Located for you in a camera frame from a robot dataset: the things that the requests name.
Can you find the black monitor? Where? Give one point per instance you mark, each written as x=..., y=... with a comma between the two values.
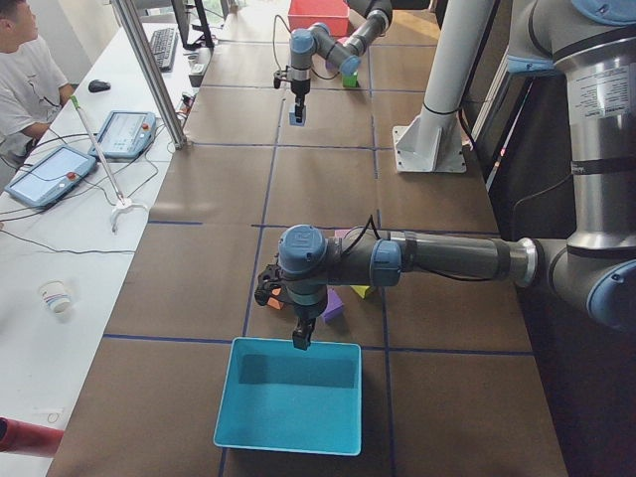
x=193, y=25

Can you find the black computer mouse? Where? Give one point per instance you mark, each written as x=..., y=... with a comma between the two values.
x=98, y=85

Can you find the teach pendant near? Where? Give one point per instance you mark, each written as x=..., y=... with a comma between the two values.
x=51, y=177

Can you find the green block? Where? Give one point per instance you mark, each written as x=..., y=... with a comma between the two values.
x=350, y=81

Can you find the aluminium frame post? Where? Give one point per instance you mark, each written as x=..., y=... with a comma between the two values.
x=135, y=32

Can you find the pink tray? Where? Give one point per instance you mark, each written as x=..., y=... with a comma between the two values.
x=333, y=13

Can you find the light blue block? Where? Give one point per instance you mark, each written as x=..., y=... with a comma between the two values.
x=295, y=122

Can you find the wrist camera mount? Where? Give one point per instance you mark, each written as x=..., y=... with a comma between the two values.
x=280, y=77
x=270, y=284

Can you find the teach pendant far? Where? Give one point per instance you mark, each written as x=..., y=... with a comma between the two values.
x=124, y=135

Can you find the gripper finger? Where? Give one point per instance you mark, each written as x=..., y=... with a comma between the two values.
x=299, y=335
x=295, y=108
x=308, y=327
x=301, y=107

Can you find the black keyboard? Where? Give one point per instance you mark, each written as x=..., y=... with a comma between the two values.
x=163, y=44

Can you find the paper cup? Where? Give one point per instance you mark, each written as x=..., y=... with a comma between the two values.
x=55, y=296

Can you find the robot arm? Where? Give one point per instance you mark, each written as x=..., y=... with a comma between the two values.
x=346, y=56
x=433, y=215

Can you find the teal bin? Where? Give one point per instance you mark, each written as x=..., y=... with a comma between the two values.
x=279, y=398

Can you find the yellow block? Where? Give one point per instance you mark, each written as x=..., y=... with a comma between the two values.
x=364, y=291

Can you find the teach pendant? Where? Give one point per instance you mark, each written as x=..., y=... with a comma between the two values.
x=124, y=135
x=51, y=177

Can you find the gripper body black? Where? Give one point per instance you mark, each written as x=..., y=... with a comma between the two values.
x=299, y=89
x=305, y=313

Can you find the seated person white shirt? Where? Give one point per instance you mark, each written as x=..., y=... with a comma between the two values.
x=33, y=88

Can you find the orange block left side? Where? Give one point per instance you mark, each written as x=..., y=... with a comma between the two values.
x=276, y=304

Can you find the red cylinder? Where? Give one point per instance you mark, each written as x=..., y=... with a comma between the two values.
x=30, y=439

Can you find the purple block left side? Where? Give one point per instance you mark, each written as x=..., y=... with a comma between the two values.
x=335, y=306

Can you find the white pedestal column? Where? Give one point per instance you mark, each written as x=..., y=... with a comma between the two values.
x=431, y=143

